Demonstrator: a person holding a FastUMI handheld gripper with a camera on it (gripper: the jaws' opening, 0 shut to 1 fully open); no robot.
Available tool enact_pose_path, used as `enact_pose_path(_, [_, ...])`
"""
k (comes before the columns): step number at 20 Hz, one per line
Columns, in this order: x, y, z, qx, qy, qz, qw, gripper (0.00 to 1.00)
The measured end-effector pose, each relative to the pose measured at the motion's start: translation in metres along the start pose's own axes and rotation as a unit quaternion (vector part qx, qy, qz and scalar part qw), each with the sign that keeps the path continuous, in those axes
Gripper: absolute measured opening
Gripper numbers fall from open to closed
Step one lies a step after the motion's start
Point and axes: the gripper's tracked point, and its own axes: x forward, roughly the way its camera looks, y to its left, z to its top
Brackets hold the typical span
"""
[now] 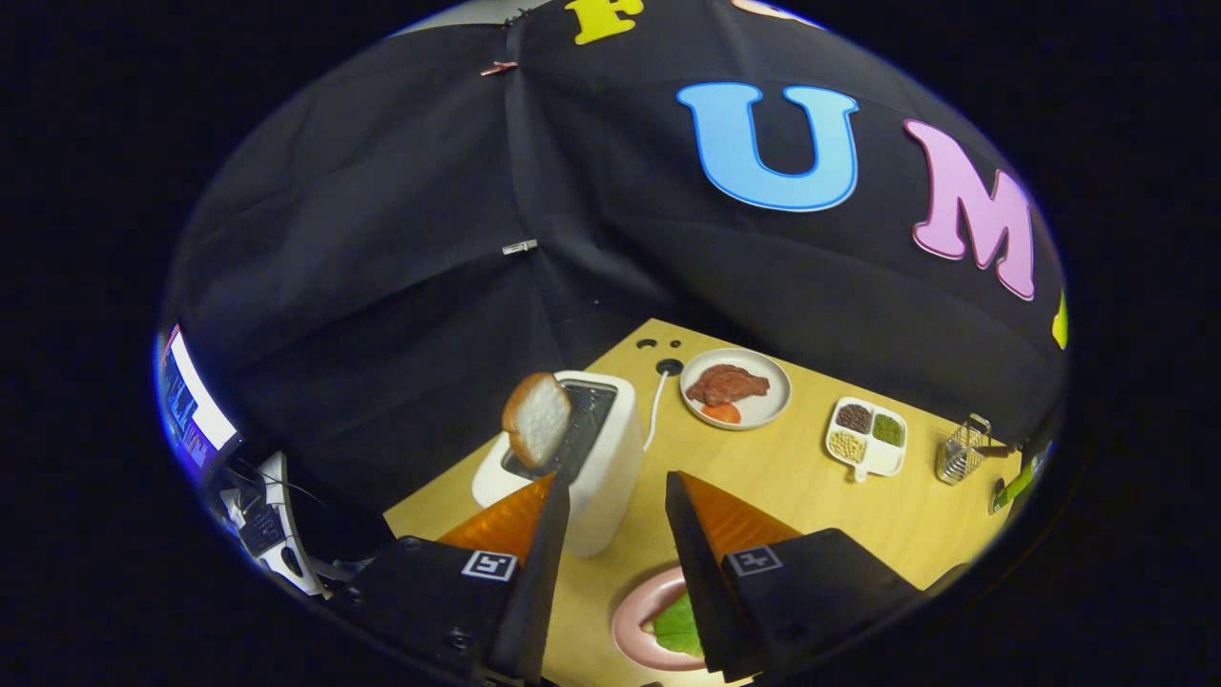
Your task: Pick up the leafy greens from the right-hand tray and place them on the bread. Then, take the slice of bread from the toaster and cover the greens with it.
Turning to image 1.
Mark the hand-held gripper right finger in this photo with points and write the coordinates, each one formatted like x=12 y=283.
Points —
x=696 y=582

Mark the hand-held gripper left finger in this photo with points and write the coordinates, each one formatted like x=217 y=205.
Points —
x=539 y=592

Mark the green lettuce leaf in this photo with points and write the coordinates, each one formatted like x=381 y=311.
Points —
x=679 y=625

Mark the white bread slice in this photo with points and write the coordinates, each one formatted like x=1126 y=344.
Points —
x=539 y=420

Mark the pink round plate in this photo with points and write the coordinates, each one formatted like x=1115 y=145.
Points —
x=630 y=620

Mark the white toaster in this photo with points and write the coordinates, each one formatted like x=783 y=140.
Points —
x=610 y=477

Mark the orange tomato slice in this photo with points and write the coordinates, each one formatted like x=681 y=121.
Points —
x=722 y=413

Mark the round white plate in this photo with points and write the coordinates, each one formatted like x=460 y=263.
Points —
x=774 y=405

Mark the brown meat piece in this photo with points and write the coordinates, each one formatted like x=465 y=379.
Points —
x=727 y=384

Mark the white divided bean dish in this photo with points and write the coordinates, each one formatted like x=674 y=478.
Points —
x=882 y=462

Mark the white stand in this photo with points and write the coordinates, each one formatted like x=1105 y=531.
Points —
x=286 y=563

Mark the brown spoon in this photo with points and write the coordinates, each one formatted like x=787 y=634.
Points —
x=1002 y=448

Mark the green plastic bottle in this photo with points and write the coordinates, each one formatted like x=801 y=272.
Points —
x=1016 y=485

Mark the white cloth clip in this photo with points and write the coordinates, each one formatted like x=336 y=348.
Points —
x=520 y=247

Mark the computer monitor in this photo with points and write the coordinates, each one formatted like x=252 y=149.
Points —
x=191 y=401

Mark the black backdrop cloth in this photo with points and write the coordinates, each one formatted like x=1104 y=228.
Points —
x=429 y=191

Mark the copper cloth clip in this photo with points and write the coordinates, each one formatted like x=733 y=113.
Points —
x=498 y=68

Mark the black cloth clip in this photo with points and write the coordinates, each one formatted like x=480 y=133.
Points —
x=516 y=17

